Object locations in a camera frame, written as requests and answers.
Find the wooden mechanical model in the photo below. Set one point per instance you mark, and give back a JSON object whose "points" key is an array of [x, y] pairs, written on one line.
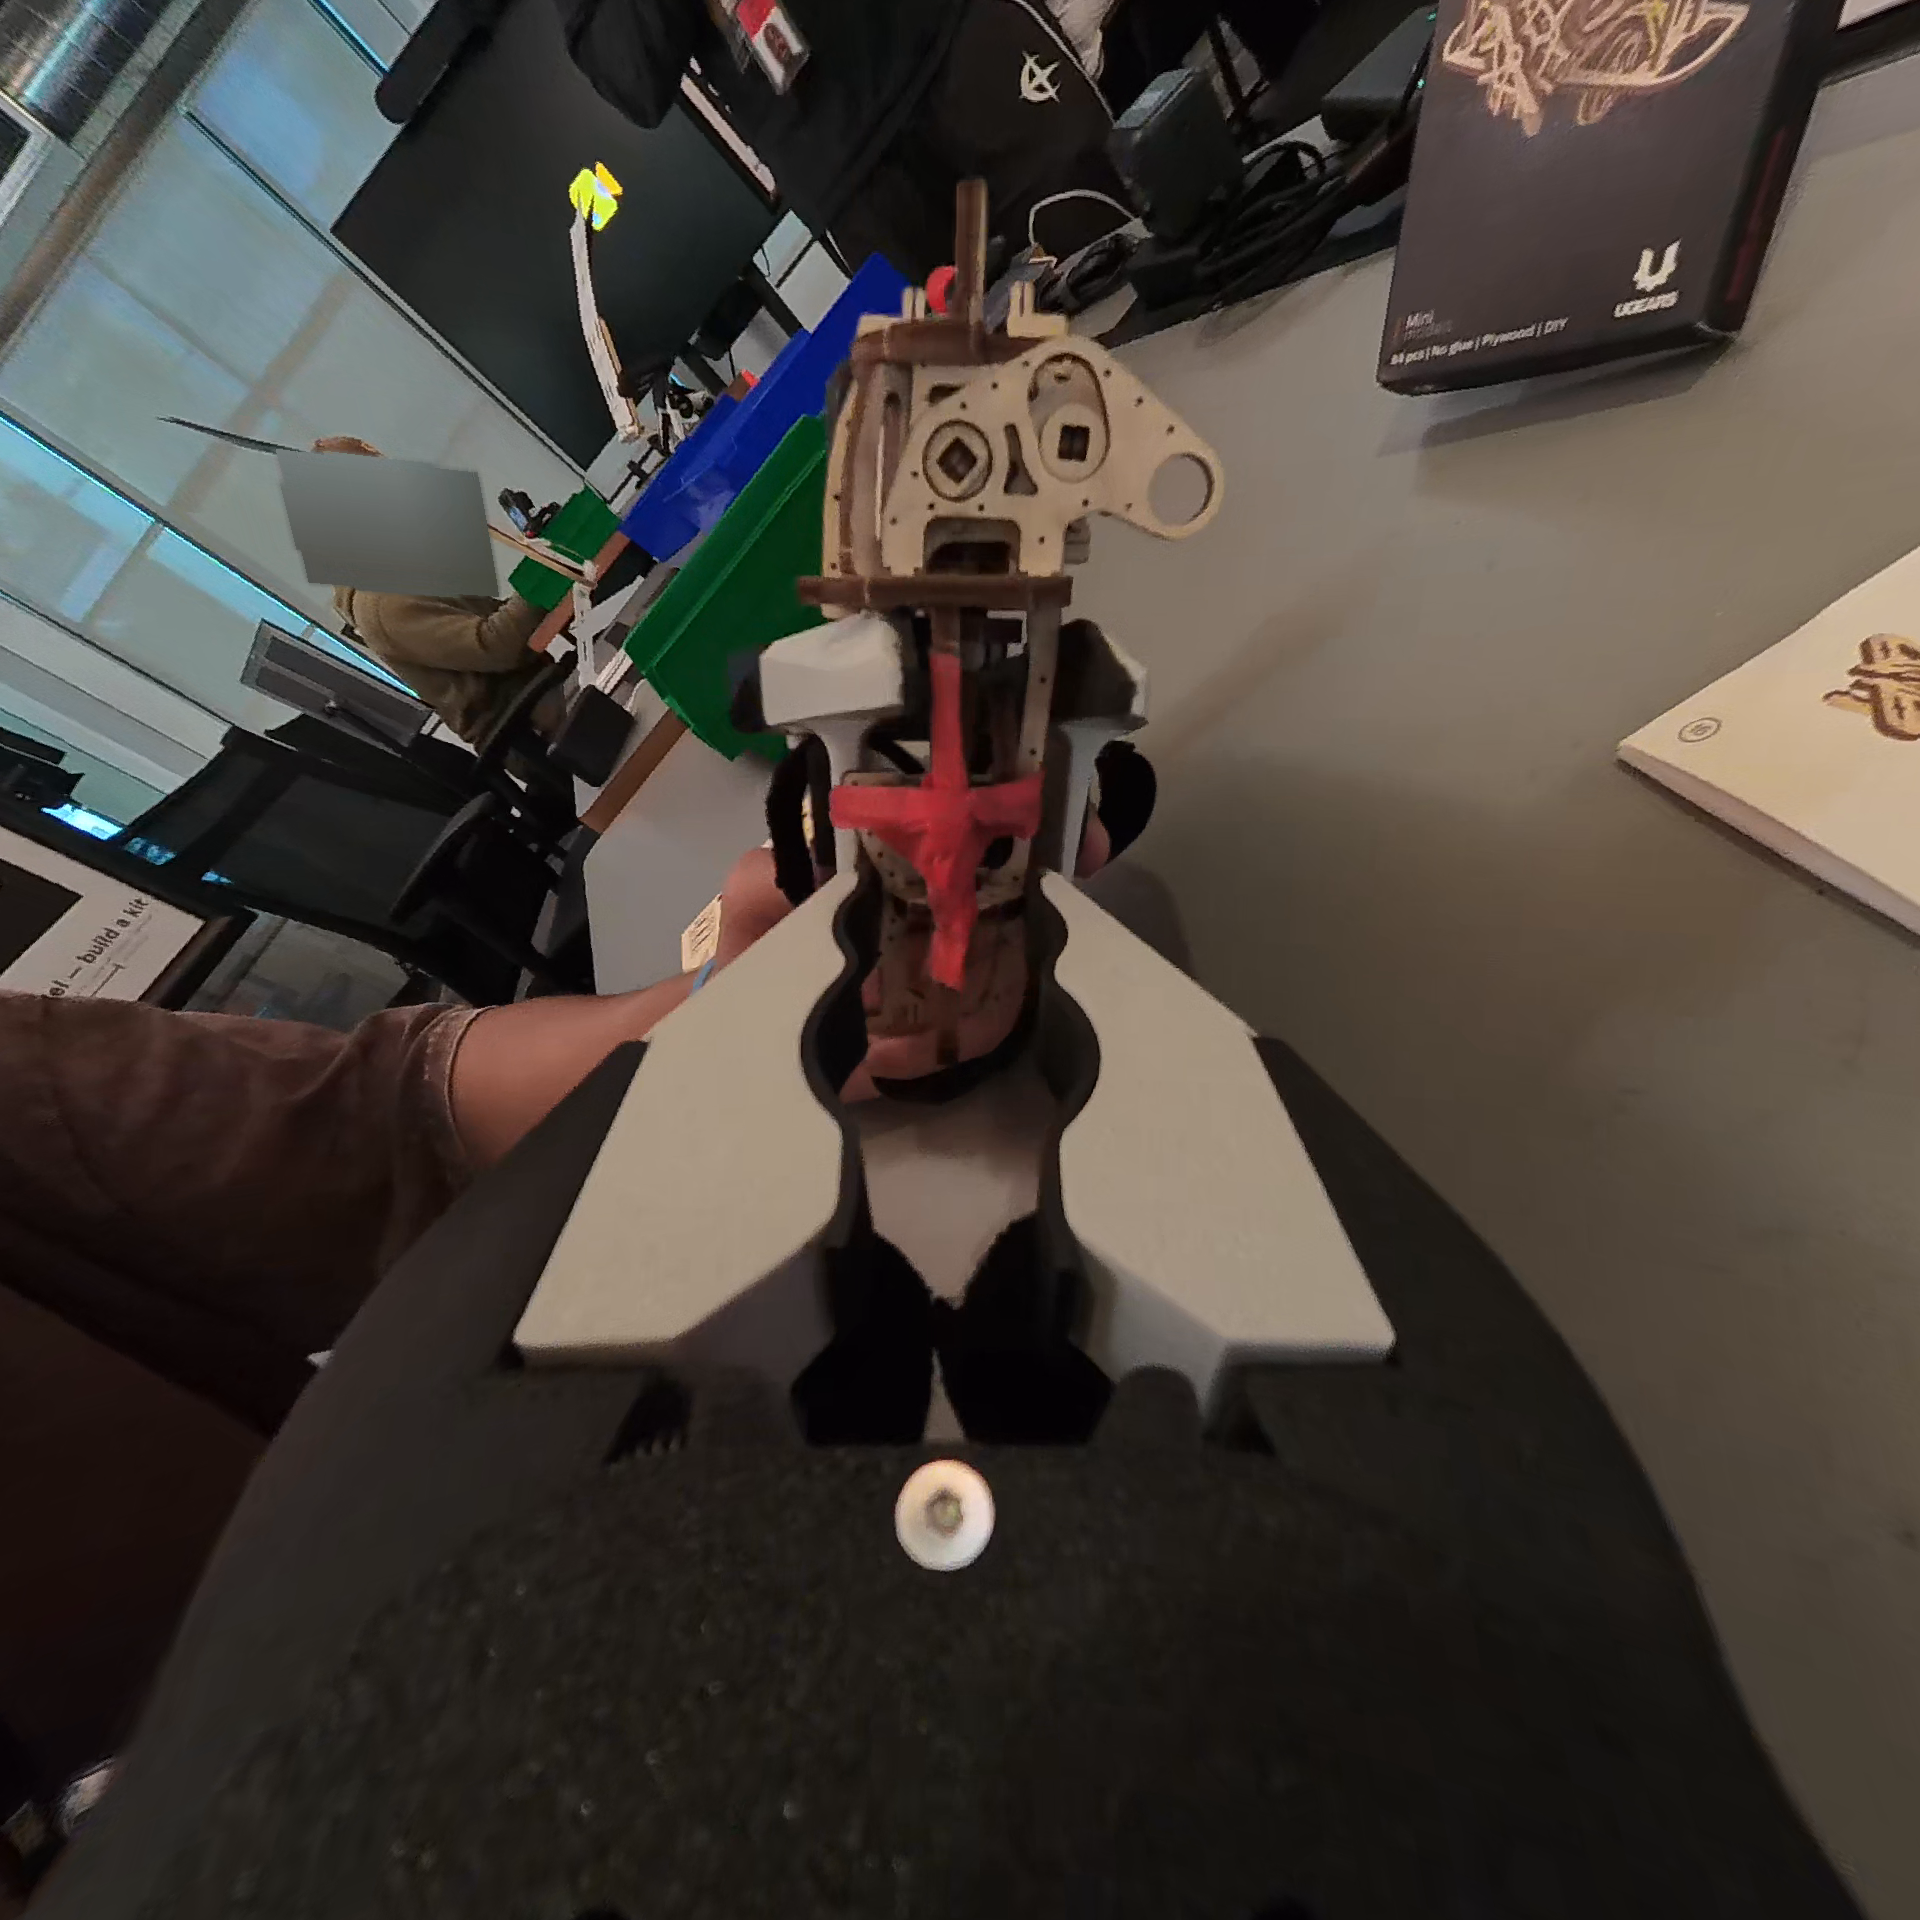
{"points": [[1021, 451]]}

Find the person's left hand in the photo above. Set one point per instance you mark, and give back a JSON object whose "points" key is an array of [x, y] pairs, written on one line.
{"points": [[763, 915]]}

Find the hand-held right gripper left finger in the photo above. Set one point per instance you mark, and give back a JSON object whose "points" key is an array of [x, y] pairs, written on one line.
{"points": [[675, 1201]]}

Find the person's left forearm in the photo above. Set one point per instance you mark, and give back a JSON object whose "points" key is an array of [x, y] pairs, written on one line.
{"points": [[301, 1109]]}

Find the framed marker sign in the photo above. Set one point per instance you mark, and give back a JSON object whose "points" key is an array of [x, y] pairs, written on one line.
{"points": [[90, 915]]}

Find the black office chair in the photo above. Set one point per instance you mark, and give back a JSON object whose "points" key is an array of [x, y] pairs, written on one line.
{"points": [[375, 855]]}

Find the blue plastic bin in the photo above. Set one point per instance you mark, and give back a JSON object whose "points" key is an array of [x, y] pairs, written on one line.
{"points": [[720, 466]]}

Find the black model kit box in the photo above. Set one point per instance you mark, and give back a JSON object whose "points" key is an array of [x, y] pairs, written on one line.
{"points": [[1575, 195]]}

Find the white instruction booklet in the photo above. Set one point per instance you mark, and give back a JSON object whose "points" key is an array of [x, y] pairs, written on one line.
{"points": [[1785, 751]]}

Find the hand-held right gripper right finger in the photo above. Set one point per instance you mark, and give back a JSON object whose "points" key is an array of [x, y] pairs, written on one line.
{"points": [[1214, 1201]]}

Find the red rubber band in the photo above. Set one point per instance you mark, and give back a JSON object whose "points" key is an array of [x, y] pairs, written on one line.
{"points": [[961, 841]]}

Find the black monitor screen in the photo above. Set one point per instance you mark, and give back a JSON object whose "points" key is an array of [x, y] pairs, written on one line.
{"points": [[494, 271]]}

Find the green plastic bin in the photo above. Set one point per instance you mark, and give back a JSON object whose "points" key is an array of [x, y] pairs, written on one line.
{"points": [[720, 630]]}

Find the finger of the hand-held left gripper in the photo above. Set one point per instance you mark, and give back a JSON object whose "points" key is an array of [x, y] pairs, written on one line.
{"points": [[833, 675], [1102, 692]]}

